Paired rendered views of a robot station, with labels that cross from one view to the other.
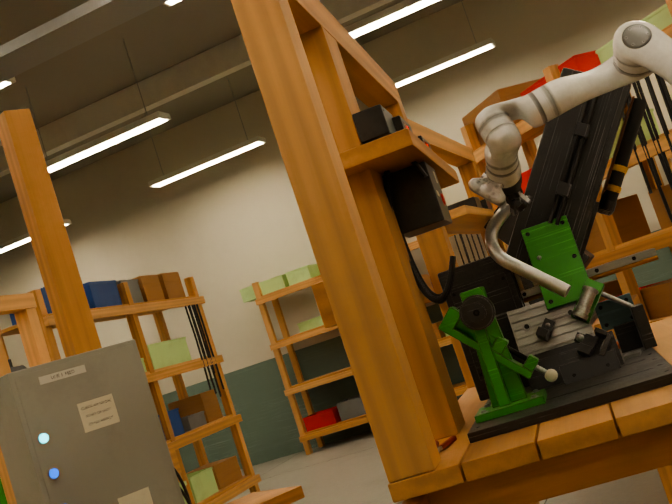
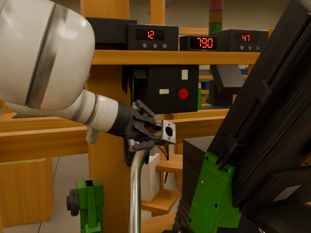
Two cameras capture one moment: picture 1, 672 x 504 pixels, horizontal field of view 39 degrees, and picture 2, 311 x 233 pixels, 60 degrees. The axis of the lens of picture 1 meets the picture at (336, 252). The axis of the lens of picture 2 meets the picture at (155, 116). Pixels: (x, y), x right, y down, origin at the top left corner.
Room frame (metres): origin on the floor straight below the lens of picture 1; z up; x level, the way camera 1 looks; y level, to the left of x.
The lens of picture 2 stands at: (1.82, -0.95, 1.51)
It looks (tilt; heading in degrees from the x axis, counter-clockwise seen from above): 11 degrees down; 57
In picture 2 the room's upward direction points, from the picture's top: straight up
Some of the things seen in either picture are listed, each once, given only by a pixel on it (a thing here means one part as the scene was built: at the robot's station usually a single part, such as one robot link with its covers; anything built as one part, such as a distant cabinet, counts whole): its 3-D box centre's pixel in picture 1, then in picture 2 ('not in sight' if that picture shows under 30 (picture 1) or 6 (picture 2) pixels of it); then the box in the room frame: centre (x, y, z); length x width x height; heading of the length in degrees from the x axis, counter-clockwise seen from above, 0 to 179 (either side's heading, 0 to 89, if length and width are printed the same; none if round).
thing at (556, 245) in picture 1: (556, 262); (219, 195); (2.30, -0.50, 1.17); 0.13 x 0.12 x 0.20; 167
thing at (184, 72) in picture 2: (417, 200); (167, 88); (2.33, -0.23, 1.42); 0.17 x 0.12 x 0.15; 167
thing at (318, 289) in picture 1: (389, 294); (176, 131); (2.47, -0.10, 1.23); 1.30 x 0.05 x 0.09; 167
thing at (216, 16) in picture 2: not in sight; (215, 18); (2.57, -0.19, 1.67); 0.05 x 0.05 x 0.05
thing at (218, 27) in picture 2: not in sight; (215, 31); (2.57, -0.19, 1.62); 0.05 x 0.05 x 0.05
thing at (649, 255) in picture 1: (578, 278); (275, 211); (2.44, -0.57, 1.11); 0.39 x 0.16 x 0.03; 77
